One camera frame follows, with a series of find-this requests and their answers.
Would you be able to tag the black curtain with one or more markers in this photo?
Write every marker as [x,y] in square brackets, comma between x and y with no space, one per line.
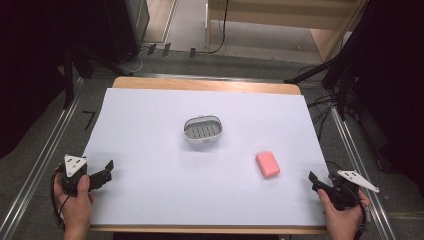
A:
[396,83]
[26,66]

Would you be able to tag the person's left hand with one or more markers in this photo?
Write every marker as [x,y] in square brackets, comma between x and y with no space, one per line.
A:
[76,208]

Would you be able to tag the white soap dish grey insert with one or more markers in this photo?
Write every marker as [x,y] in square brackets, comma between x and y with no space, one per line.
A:
[203,129]

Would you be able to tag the black metal stand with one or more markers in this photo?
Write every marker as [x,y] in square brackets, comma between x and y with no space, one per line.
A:
[341,83]
[69,80]

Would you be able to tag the light wooden shelf unit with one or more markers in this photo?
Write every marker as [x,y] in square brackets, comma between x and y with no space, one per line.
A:
[266,10]

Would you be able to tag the black cabinet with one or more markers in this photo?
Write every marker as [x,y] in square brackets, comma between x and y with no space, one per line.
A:
[126,26]

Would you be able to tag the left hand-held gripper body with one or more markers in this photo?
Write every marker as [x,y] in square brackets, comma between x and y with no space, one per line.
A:
[70,181]

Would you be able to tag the metal floor rail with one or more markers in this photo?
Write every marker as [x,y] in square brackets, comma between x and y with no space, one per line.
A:
[40,160]
[360,160]

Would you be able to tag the pink soap bar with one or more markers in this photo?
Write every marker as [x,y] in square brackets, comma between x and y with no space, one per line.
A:
[267,164]

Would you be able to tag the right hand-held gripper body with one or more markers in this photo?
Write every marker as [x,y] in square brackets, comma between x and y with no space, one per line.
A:
[345,195]

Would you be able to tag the person's right hand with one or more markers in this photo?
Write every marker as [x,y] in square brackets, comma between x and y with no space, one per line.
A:
[345,220]

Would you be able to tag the white table sheet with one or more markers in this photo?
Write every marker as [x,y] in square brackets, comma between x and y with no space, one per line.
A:
[166,173]

